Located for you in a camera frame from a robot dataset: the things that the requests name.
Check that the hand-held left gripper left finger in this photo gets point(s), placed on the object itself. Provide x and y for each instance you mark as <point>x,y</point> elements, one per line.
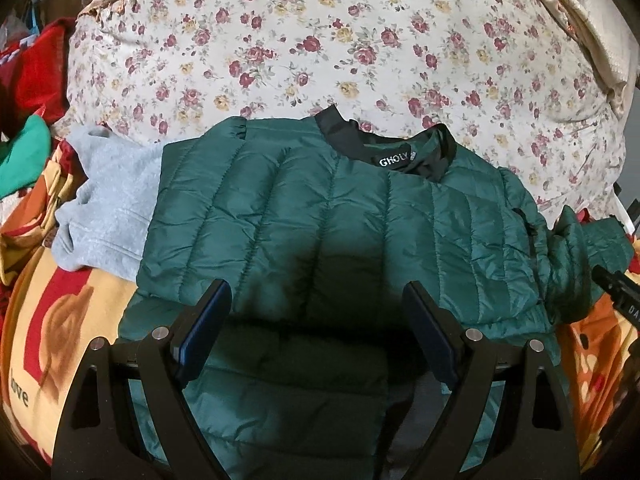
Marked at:
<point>201,332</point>

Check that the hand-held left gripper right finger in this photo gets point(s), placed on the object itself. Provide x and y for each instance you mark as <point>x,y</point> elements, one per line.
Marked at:
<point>434,332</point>

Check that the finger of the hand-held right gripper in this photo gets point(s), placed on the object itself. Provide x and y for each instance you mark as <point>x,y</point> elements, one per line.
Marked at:
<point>617,287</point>

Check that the green quilted puffer jacket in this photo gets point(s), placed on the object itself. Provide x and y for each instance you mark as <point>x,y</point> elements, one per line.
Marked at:
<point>320,240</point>

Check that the orange printed blanket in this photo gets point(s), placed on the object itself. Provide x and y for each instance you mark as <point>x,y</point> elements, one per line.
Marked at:
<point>50,340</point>

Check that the grey fleece garment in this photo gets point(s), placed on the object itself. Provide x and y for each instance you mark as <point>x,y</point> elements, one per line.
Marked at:
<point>107,210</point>

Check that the bright green cloth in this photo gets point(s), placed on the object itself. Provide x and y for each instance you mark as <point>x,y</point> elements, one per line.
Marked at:
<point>22,152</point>

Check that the beige satin quilt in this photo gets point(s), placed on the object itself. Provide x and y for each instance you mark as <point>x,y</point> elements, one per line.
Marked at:
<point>580,15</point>

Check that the floral bed sheet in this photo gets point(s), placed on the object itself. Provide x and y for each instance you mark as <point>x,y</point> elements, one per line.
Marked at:
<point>340,55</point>

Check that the red cloth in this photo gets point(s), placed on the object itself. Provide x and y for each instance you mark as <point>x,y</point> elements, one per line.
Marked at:
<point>30,80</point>

